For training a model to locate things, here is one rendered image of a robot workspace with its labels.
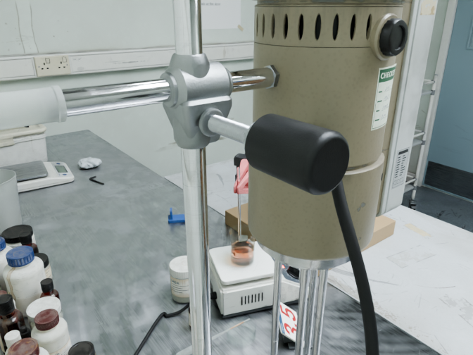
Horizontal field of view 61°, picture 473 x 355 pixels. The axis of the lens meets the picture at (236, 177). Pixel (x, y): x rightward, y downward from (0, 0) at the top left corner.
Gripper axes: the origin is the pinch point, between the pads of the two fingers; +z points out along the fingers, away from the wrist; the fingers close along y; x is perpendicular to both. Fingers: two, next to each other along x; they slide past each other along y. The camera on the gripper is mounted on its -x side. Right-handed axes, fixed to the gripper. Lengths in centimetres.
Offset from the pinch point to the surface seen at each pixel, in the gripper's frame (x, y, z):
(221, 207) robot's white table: 26.1, -23.9, -31.4
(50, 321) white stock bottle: 12.8, -17.0, 32.4
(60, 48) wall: -12, -131, -69
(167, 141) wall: 45, -111, -113
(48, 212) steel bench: 25, -68, -3
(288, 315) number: 22.2, 13.0, 4.5
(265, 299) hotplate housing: 21.3, 7.6, 3.8
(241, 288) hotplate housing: 17.6, 3.9, 6.7
